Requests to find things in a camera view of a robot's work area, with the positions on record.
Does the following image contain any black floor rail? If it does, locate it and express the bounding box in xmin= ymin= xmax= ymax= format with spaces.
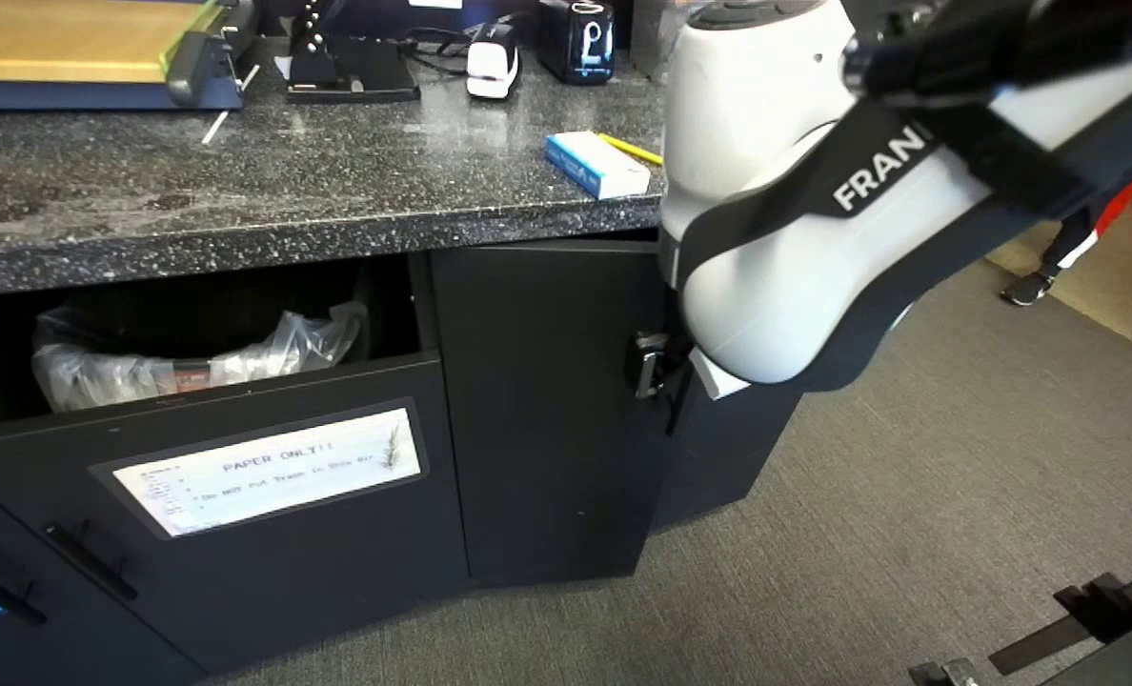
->
xmin=987 ymin=571 xmax=1132 ymax=686

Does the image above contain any white trash bag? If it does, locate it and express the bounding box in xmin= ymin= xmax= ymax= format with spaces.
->
xmin=29 ymin=301 xmax=368 ymax=413

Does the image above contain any wooden cutting board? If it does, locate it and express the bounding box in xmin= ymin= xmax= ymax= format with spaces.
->
xmin=0 ymin=0 xmax=220 ymax=83

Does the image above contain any black pull-out bin drawer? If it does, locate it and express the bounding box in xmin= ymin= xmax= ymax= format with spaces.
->
xmin=0 ymin=254 xmax=463 ymax=672

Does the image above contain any blue white box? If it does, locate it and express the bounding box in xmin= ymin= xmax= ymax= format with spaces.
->
xmin=545 ymin=129 xmax=653 ymax=201

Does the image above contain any black stand base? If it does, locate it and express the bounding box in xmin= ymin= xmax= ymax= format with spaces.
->
xmin=284 ymin=0 xmax=418 ymax=103

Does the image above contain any white stapler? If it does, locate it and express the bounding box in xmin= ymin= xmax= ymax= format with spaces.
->
xmin=463 ymin=42 xmax=521 ymax=103

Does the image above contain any white paper label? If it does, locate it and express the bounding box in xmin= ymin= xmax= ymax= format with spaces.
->
xmin=109 ymin=408 xmax=423 ymax=538

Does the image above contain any black drawer handle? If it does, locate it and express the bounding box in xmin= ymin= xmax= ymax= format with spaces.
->
xmin=42 ymin=517 xmax=142 ymax=601

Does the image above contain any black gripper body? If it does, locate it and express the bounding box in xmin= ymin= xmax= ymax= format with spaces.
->
xmin=625 ymin=331 xmax=691 ymax=402

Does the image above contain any granite countertop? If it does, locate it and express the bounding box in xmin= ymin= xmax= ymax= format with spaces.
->
xmin=0 ymin=68 xmax=663 ymax=292

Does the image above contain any yellow pencil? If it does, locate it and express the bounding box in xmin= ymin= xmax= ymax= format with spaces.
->
xmin=597 ymin=132 xmax=663 ymax=168

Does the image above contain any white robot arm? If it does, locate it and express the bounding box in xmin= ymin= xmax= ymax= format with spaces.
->
xmin=638 ymin=0 xmax=1132 ymax=402

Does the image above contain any dark blue mug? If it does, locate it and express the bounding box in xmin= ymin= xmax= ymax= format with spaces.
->
xmin=538 ymin=0 xmax=615 ymax=83

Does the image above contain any black cabinet door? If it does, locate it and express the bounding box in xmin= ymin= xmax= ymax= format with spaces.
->
xmin=429 ymin=242 xmax=663 ymax=588

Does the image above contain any black cabinet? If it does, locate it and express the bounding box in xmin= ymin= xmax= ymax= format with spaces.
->
xmin=0 ymin=242 xmax=794 ymax=686

